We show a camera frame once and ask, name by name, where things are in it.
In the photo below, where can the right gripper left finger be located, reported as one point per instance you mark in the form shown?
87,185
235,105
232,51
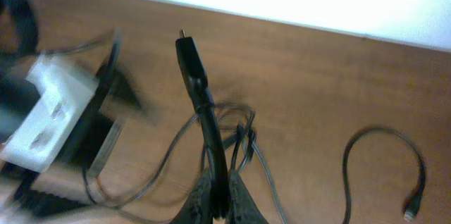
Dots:
196,209

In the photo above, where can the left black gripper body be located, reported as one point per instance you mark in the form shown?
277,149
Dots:
89,133

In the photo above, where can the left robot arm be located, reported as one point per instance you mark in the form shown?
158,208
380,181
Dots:
99,57

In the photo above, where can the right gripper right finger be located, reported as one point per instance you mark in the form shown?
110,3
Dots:
242,208

